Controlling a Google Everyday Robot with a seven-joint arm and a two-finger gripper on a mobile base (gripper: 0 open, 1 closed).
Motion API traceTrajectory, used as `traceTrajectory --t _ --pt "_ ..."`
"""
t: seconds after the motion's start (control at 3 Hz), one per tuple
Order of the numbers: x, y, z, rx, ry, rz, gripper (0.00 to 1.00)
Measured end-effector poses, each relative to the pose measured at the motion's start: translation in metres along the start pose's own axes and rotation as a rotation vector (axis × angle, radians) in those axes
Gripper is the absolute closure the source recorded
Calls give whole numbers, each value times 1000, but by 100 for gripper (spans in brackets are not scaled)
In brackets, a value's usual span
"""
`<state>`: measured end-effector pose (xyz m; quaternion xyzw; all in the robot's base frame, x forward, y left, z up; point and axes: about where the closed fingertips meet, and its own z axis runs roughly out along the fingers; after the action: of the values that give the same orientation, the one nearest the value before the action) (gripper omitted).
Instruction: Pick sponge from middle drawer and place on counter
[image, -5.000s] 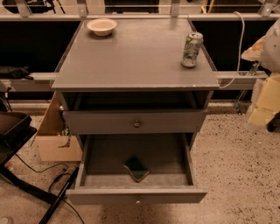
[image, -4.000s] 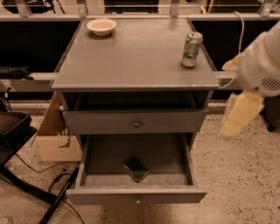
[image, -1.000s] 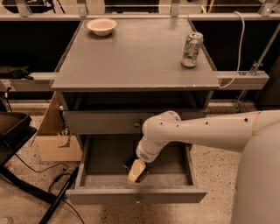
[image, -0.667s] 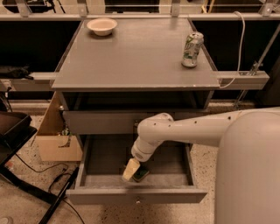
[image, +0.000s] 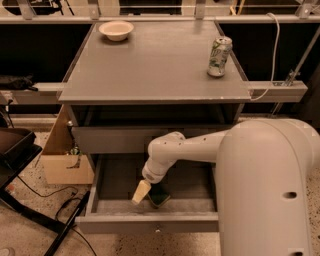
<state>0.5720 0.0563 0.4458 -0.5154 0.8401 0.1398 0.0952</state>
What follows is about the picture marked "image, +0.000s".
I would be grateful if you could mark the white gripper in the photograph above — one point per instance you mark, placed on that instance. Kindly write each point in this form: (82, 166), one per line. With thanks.
(151, 174)

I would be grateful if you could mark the metal railing frame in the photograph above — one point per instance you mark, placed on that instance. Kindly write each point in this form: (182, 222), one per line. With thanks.
(160, 16)

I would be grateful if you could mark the green item in box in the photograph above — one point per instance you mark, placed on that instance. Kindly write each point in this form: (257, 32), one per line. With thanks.
(75, 151)

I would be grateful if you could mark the grey open middle drawer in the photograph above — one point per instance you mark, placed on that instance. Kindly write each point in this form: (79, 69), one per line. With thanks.
(191, 207)

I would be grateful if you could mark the green yellow sponge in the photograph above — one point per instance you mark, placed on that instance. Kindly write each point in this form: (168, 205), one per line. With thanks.
(158, 195)

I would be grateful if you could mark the green white soda can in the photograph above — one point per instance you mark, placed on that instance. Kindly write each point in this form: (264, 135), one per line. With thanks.
(221, 48)

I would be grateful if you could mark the black chair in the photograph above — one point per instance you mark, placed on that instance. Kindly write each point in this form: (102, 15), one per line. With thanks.
(17, 150)

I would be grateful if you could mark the grey closed top drawer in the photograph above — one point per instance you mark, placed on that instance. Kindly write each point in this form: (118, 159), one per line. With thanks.
(136, 139)

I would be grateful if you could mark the black stand leg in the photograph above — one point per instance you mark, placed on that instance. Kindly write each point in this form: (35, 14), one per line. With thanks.
(60, 228)

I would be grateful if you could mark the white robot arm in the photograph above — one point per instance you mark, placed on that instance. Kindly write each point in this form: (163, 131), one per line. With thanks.
(261, 171)

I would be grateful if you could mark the cardboard box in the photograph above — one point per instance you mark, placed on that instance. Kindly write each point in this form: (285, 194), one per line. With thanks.
(59, 166)

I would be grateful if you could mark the grey wooden drawer cabinet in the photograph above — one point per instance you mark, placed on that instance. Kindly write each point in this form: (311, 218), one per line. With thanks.
(201, 115)

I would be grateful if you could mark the white ceramic bowl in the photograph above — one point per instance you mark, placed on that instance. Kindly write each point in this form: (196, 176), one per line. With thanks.
(116, 31)

